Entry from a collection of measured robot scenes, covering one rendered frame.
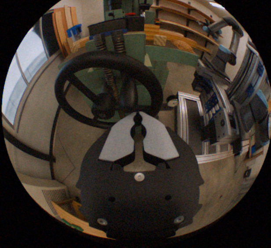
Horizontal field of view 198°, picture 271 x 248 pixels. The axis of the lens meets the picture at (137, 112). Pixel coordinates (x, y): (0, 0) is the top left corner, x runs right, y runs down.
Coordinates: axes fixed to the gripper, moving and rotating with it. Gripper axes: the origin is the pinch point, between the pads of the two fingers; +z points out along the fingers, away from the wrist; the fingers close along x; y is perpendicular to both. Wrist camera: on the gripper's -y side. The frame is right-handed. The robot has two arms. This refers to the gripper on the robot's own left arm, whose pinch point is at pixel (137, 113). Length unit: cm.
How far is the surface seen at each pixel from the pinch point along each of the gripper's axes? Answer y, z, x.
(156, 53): -11.1, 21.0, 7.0
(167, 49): -13.1, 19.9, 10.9
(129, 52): -9.8, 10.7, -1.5
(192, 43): -23, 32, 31
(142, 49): -10.5, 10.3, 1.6
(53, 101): 20, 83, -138
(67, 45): -69, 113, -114
